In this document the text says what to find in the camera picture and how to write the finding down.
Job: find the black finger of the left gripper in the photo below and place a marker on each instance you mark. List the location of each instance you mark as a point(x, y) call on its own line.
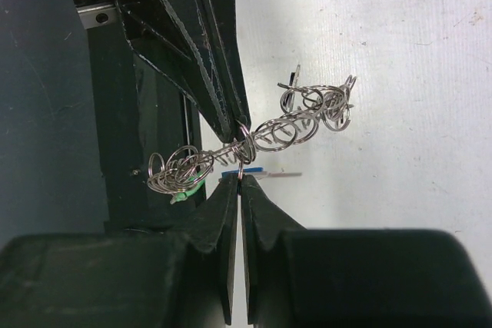
point(220, 20)
point(172, 37)

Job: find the blue tagged key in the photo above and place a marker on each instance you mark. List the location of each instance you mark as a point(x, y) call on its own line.
point(261, 173)

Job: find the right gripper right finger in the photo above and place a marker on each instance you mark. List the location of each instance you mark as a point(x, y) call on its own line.
point(299, 277)

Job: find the metal disc keyring holder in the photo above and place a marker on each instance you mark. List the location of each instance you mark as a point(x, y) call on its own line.
point(304, 109)

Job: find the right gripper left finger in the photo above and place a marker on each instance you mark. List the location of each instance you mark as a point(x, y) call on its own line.
point(180, 277)

